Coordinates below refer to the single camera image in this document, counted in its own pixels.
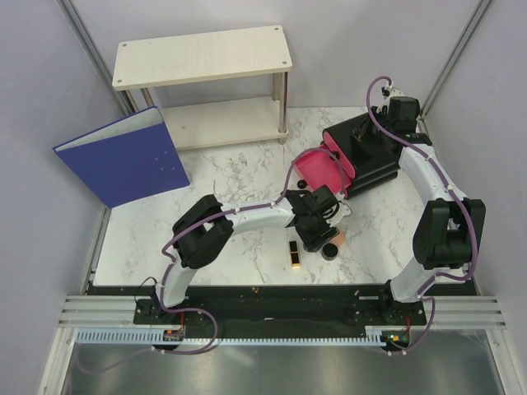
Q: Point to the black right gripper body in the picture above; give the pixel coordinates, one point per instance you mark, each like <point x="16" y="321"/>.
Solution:
<point x="371" y="134"/>

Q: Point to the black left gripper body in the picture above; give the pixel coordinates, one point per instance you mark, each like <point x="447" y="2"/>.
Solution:
<point x="310" y="235"/>

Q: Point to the pink top drawer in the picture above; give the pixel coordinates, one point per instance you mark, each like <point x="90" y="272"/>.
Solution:
<point x="340" y="152"/>

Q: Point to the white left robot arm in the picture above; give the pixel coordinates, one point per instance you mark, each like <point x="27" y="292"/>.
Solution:
<point x="204" y="230"/>

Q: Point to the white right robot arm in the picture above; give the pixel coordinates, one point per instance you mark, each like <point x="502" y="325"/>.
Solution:
<point x="446" y="240"/>

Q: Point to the peach makeup sponge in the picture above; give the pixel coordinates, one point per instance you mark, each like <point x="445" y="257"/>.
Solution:
<point x="339" y="239"/>

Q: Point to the black drawer organizer cabinet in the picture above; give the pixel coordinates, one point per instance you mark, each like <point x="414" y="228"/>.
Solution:
<point x="372" y="167"/>

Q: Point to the black round jar right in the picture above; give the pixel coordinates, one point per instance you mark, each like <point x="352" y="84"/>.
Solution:
<point x="329" y="252"/>

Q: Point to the black gold lipstick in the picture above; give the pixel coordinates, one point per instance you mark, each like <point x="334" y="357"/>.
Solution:
<point x="294" y="253"/>

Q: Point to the white two-tier wooden shelf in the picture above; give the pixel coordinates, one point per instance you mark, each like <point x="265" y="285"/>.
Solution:
<point x="226" y="55"/>

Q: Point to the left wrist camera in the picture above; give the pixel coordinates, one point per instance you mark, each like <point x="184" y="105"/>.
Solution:
<point x="324" y="199"/>

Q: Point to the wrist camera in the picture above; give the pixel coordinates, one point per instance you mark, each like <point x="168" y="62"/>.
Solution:
<point x="403" y="111"/>
<point x="324" y="199"/>

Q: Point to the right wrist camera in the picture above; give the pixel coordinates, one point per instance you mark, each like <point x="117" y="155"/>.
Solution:
<point x="403" y="111"/>

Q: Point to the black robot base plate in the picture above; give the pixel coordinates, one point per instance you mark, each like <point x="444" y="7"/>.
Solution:
<point x="283" y="311"/>

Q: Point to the blue ring binder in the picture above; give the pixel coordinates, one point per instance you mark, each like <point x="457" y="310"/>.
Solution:
<point x="127" y="160"/>

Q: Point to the white slotted cable duct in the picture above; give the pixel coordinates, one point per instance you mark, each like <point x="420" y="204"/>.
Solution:
<point x="164" y="337"/>

